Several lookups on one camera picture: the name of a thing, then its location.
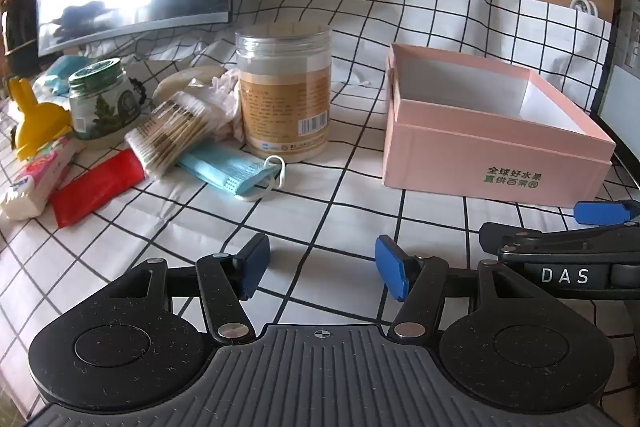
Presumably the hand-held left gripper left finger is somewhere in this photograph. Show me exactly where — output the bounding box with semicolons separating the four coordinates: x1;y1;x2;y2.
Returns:
102;233;272;344

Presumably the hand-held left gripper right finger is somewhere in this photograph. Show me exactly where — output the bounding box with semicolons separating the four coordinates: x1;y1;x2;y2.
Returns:
375;234;538;344

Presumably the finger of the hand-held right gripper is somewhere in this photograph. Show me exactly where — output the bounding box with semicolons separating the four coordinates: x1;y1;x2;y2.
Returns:
479;222;640;254
574;200;640;226

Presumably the pink cardboard box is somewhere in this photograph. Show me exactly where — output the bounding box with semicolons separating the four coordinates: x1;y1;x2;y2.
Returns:
382;43;617;209

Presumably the clear plastic cotton swab jar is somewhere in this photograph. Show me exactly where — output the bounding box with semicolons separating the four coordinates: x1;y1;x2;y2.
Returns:
235;24;333;164

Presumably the blue face mask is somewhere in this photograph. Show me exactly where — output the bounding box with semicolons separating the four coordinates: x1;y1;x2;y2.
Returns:
177;142;288;202

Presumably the cotton swab pack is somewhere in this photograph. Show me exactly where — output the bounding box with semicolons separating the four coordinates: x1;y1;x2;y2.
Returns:
124;91;213;180

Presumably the red packet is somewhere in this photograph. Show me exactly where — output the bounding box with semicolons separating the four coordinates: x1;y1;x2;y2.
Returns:
50;151;147;229

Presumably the dark framed screen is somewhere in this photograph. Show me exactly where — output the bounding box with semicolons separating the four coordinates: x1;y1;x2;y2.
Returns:
590;0;640;168

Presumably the green lidded glass jar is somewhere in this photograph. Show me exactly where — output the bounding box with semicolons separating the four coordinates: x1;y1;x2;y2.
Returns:
67;58;146;142

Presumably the white pink tissue pack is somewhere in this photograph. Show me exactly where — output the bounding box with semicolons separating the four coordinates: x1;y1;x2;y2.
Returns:
0;138;81;221

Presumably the blue wipes packet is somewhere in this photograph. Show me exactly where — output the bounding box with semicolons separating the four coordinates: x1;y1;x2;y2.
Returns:
32;57;83;96

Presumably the black bag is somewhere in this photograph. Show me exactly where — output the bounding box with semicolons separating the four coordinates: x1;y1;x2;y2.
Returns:
0;0;38;72

